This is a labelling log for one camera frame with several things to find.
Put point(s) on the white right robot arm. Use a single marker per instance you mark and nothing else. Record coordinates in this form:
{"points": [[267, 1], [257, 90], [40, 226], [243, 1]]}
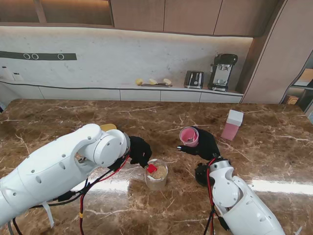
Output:
{"points": [[239, 203]]}

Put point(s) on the dark cutting board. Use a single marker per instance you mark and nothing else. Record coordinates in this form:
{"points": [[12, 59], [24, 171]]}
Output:
{"points": [[151, 85]]}

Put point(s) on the yellow plastic bowl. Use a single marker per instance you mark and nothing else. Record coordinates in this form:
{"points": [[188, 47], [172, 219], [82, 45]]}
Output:
{"points": [[108, 127]]}

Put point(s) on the clear grain jar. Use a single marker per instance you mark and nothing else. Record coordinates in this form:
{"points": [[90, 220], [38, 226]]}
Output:
{"points": [[157, 180]]}

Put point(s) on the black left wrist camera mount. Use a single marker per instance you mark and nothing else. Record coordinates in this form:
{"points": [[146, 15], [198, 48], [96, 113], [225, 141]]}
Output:
{"points": [[115, 166]]}

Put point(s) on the white counter with drawers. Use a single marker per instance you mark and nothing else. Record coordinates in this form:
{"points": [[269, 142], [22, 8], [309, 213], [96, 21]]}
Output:
{"points": [[139, 95]]}

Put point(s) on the dark open shelf unit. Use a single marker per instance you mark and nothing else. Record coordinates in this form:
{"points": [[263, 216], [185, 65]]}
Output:
{"points": [[306, 95]]}

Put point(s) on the black round jar lid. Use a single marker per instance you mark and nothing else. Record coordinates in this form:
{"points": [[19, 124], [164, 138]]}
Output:
{"points": [[201, 181]]}

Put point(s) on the white wall device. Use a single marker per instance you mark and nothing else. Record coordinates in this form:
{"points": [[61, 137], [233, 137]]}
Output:
{"points": [[17, 76], [3, 72]]}

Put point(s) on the tall brown cabinet panel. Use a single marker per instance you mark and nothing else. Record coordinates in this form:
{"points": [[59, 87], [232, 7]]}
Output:
{"points": [[269, 61]]}

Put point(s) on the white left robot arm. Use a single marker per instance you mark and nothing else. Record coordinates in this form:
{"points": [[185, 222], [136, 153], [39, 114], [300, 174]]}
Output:
{"points": [[56, 169]]}

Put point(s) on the red plastic spoon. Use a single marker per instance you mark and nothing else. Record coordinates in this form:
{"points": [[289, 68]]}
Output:
{"points": [[152, 169]]}

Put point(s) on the pink measuring cup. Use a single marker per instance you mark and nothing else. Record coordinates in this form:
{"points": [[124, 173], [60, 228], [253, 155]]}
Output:
{"points": [[188, 135]]}

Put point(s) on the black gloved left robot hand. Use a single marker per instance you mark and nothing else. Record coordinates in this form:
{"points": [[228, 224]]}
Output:
{"points": [[140, 150]]}

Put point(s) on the brown wall cabinets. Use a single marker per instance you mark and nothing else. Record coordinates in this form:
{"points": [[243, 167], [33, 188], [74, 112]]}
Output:
{"points": [[185, 17]]}

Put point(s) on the black espresso machine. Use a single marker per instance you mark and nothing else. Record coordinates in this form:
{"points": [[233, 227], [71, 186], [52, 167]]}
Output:
{"points": [[222, 71]]}

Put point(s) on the black and silver toaster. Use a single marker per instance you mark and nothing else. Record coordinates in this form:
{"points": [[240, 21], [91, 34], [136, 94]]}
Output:
{"points": [[194, 79]]}

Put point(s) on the tan book on shelf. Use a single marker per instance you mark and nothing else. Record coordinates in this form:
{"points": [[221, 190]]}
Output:
{"points": [[306, 77]]}

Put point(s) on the yellow lemon piece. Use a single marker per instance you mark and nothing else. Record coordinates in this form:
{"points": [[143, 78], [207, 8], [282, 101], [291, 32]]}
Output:
{"points": [[167, 81], [139, 81], [153, 81]]}

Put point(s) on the pink container with white lid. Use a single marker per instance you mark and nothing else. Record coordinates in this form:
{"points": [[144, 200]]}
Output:
{"points": [[232, 124]]}

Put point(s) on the small wooden box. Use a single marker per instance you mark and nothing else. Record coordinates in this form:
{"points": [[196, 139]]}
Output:
{"points": [[292, 100]]}

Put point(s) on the black wall power strip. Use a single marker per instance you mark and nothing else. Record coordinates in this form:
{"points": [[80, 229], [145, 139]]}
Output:
{"points": [[49, 56]]}

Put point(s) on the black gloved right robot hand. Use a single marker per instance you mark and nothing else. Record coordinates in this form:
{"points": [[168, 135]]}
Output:
{"points": [[206, 147]]}

